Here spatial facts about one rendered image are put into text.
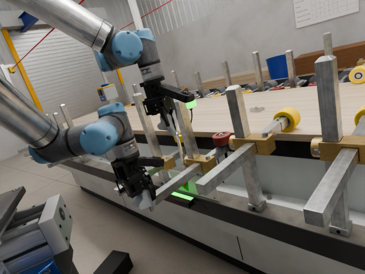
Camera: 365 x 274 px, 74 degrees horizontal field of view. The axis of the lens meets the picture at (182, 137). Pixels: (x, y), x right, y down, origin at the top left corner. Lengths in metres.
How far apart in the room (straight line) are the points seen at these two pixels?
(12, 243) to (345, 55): 6.44
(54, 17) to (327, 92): 0.63
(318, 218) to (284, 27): 7.76
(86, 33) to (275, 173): 0.82
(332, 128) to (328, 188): 0.19
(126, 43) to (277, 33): 7.64
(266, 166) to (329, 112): 0.48
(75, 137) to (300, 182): 0.80
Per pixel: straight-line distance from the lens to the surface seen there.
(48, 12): 0.67
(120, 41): 0.65
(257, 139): 0.74
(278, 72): 6.44
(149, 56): 0.81
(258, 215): 0.89
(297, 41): 8.05
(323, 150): 0.68
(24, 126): 0.60
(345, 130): 0.93
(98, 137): 0.58
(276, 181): 1.08
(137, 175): 0.74
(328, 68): 0.62
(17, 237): 0.69
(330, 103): 0.64
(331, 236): 0.81
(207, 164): 0.91
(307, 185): 1.04
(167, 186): 0.84
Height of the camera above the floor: 1.24
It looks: 17 degrees down
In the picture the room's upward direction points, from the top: 16 degrees counter-clockwise
